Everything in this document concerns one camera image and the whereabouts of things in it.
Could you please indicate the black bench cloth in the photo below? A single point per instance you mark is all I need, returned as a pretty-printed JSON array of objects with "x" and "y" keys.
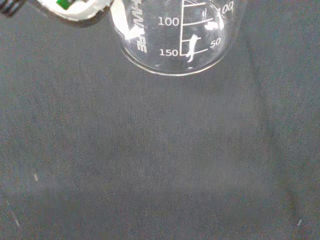
[{"x": 160, "y": 155}]

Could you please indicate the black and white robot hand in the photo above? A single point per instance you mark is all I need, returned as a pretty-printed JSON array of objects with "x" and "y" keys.
[{"x": 77, "y": 12}]

